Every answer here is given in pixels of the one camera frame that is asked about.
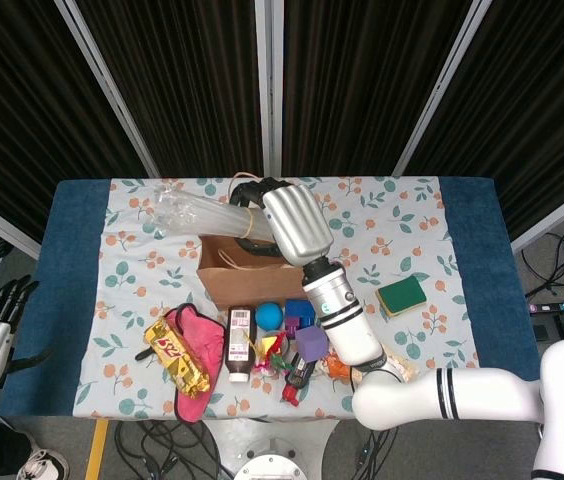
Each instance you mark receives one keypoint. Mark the blue velvet table cover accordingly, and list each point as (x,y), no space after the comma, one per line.
(72,250)

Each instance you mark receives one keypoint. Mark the green yellow sponge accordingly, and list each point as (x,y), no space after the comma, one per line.
(401,296)

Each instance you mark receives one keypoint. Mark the white black sneaker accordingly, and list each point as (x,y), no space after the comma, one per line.
(42,465)

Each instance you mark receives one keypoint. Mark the blue ball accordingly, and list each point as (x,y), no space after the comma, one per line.
(268,316)

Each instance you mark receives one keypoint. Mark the blue toy building block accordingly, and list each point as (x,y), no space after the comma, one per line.
(298,307)

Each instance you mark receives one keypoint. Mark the purple toy building block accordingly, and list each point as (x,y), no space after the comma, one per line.
(289,330)

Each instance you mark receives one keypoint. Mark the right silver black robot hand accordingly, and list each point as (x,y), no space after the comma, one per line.
(297,225)

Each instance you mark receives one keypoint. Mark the floral print tablecloth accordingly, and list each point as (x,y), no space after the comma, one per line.
(387,210)

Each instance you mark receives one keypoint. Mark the pink cloth black trim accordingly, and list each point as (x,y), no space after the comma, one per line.
(202,340)

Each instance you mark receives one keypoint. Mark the black curtain partition panel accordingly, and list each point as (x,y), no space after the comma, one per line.
(362,75)
(187,75)
(537,100)
(12,100)

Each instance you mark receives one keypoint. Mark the black bottle red cap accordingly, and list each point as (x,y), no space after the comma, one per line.
(299,372)

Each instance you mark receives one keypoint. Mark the brown bottle white cap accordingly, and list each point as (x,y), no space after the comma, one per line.
(240,345)

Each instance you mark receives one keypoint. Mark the orange snack packet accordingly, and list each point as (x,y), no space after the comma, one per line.
(337,367)

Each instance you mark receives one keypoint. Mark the brown paper bag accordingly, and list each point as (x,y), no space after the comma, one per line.
(257,287)

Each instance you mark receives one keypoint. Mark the gold foil snack pack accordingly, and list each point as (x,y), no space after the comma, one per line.
(177,357)

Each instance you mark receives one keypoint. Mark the purple foam cube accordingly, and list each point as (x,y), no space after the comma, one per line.
(311,344)

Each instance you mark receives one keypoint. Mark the dark trouser leg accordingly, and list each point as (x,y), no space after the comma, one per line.
(7,445)

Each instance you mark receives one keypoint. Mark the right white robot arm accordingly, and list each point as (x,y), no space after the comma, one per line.
(342,320)

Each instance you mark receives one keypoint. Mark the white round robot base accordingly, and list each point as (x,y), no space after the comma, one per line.
(269,465)

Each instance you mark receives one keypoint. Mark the beige vacuum food pack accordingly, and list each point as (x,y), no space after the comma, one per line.
(404,367)

